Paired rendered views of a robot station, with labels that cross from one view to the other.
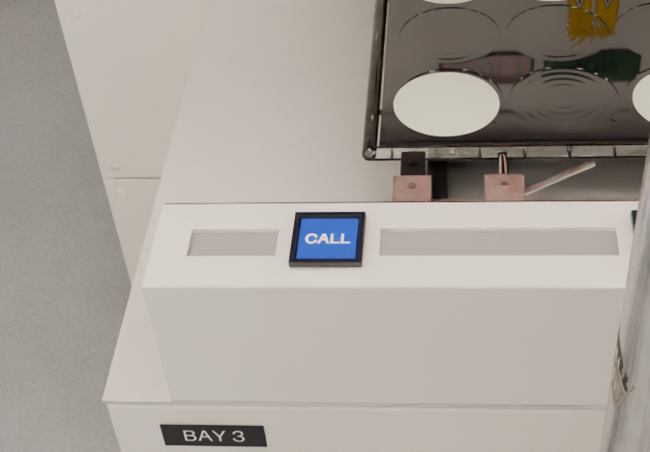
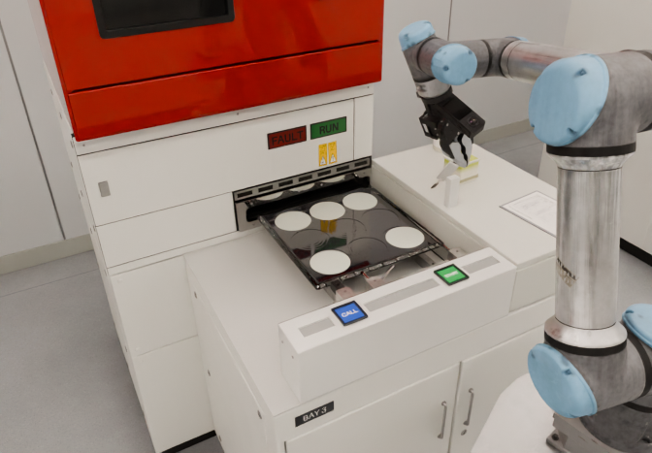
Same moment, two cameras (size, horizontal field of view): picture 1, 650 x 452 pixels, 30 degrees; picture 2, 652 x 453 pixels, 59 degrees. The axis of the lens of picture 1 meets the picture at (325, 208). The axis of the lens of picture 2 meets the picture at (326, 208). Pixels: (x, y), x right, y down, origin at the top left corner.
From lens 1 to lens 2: 0.58 m
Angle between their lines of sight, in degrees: 31
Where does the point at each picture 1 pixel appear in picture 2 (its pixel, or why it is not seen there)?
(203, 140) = (230, 308)
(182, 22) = (170, 271)
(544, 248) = (416, 291)
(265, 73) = (233, 276)
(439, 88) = (323, 257)
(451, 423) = (397, 370)
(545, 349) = (427, 326)
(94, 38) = (129, 290)
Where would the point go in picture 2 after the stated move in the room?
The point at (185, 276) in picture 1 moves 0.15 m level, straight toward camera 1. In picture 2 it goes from (310, 343) to (371, 384)
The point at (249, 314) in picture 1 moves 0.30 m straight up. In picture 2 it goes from (335, 350) to (333, 220)
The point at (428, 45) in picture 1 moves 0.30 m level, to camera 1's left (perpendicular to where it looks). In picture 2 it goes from (306, 244) to (201, 290)
